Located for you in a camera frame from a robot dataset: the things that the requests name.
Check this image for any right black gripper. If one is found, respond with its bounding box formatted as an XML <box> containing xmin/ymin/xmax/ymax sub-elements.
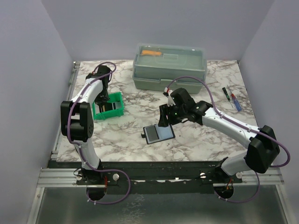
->
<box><xmin>158</xmin><ymin>103</ymin><xmax>186</xmax><ymax>127</ymax></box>

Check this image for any green plastic bin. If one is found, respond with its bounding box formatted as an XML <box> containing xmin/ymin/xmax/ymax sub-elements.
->
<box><xmin>92</xmin><ymin>92</ymin><xmax>124</xmax><ymax>120</ymax></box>

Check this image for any black card holder wallet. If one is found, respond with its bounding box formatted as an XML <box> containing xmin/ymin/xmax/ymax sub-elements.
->
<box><xmin>141</xmin><ymin>124</ymin><xmax>175</xmax><ymax>145</ymax></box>

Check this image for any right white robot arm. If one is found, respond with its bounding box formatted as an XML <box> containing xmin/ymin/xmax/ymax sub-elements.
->
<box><xmin>158</xmin><ymin>88</ymin><xmax>280</xmax><ymax>183</ymax></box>

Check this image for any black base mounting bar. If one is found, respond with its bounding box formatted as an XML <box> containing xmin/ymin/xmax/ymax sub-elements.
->
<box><xmin>48</xmin><ymin>161</ymin><xmax>256</xmax><ymax>195</ymax></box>

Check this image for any grey plastic tool box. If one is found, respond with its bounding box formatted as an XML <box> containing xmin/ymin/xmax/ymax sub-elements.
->
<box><xmin>132</xmin><ymin>43</ymin><xmax>207</xmax><ymax>94</ymax></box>

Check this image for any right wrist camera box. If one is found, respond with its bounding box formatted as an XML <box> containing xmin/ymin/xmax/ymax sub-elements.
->
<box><xmin>163</xmin><ymin>87</ymin><xmax>175</xmax><ymax>107</ymax></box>

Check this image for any orange handled tool in box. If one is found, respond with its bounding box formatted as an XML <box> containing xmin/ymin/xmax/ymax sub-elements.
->
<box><xmin>140</xmin><ymin>50</ymin><xmax>162</xmax><ymax>56</ymax></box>

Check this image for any green handled screwdriver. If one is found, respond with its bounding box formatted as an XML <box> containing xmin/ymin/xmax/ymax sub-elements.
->
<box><xmin>222</xmin><ymin>87</ymin><xmax>233</xmax><ymax>107</ymax></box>

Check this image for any aluminium rail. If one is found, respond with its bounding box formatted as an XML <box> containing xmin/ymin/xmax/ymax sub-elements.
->
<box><xmin>37</xmin><ymin>168</ymin><xmax>284</xmax><ymax>188</ymax></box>

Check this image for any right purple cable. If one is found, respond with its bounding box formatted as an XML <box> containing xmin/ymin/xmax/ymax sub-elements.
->
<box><xmin>163</xmin><ymin>77</ymin><xmax>291</xmax><ymax>203</ymax></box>

